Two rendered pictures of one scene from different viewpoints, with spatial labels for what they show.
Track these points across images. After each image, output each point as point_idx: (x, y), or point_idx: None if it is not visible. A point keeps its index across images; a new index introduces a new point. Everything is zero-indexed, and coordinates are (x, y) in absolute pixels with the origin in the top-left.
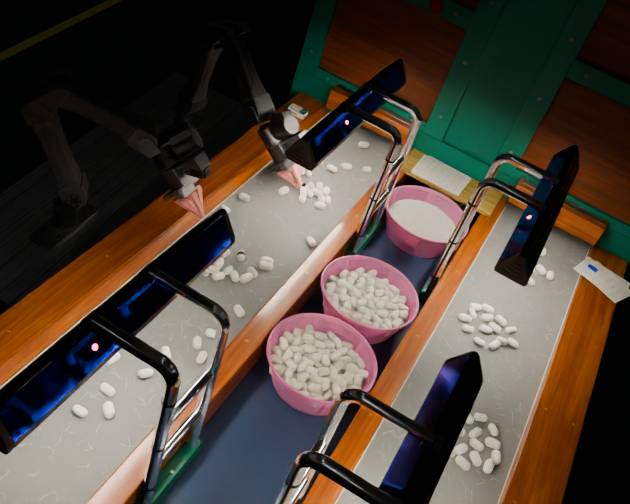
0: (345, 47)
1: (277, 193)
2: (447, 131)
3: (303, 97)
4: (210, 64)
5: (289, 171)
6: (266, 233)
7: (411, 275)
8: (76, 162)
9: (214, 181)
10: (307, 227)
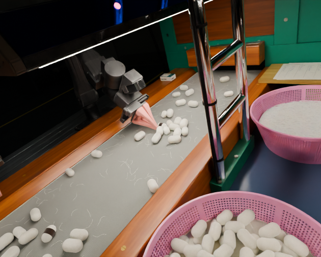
0: (185, 17)
1: (135, 140)
2: (298, 30)
3: (176, 70)
4: (72, 60)
5: (139, 116)
6: (103, 188)
7: (319, 195)
8: (6, 163)
9: (71, 147)
10: (156, 167)
